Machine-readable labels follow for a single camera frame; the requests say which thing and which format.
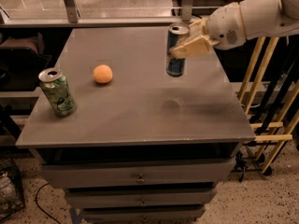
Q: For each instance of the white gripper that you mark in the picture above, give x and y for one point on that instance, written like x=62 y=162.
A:
x=224 y=28

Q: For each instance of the redbull can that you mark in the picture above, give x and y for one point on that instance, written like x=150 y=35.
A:
x=175 y=60

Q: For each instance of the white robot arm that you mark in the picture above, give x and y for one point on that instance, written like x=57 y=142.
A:
x=270 y=18

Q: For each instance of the green soda can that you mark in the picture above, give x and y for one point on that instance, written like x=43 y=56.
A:
x=53 y=83

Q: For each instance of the orange fruit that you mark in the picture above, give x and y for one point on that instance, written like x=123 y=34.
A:
x=102 y=74

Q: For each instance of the grey drawer cabinet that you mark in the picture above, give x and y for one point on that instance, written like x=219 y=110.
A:
x=145 y=146

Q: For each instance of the dark chair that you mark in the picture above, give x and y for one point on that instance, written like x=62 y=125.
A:
x=21 y=61

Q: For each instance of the black wire basket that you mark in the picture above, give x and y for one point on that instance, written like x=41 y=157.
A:
x=11 y=189

